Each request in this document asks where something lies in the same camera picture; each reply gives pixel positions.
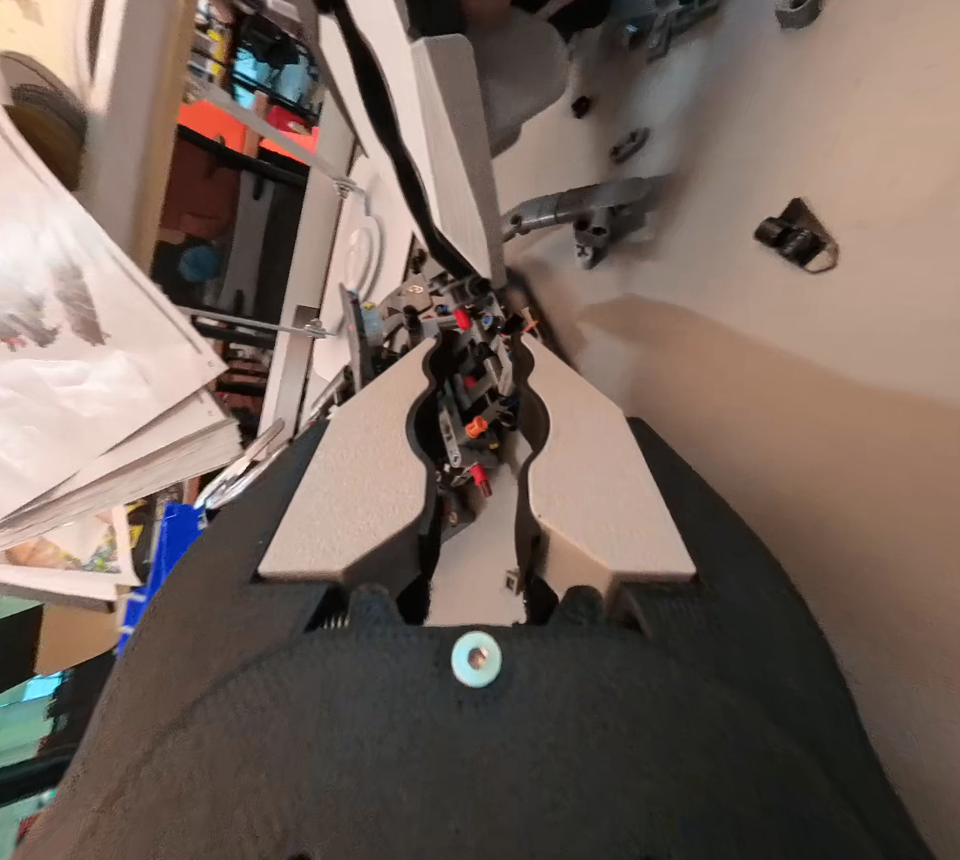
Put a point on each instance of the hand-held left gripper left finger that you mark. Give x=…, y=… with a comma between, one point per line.
x=345, y=500

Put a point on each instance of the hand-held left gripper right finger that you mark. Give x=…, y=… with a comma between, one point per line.
x=607, y=500

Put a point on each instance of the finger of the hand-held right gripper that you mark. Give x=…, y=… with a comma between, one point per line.
x=341, y=87
x=457, y=162

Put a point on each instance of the grey black lego car model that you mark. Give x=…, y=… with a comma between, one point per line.
x=465, y=350

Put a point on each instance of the small black lego stud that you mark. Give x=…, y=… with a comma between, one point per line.
x=582, y=106

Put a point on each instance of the dark grey lego pin connector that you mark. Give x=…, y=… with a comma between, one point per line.
x=634, y=34

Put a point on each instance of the curved grey lego arch assembly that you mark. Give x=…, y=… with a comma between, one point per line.
x=570, y=203

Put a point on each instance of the dark grey lego stud plate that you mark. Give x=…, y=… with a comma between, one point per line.
x=514, y=579

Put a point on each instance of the dark grey lego liftarm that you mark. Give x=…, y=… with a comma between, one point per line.
x=628, y=145

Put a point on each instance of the lego instruction booklet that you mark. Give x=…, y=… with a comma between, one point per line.
x=90, y=365

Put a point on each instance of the black lego wedge piece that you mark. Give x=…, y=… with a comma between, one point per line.
x=791, y=233

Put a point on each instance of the orange storage bin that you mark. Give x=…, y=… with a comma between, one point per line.
x=210, y=124
x=289, y=143

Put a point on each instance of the grey desk leg panel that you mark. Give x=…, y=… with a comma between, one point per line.
x=300, y=260

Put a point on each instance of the blue plastic bin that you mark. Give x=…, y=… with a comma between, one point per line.
x=161, y=560

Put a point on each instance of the colourful printed leaflet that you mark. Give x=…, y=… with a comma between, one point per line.
x=67, y=552

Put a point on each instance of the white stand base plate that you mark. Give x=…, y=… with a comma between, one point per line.
x=360, y=252

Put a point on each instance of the beige shelf post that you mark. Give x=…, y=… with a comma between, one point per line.
x=142, y=124

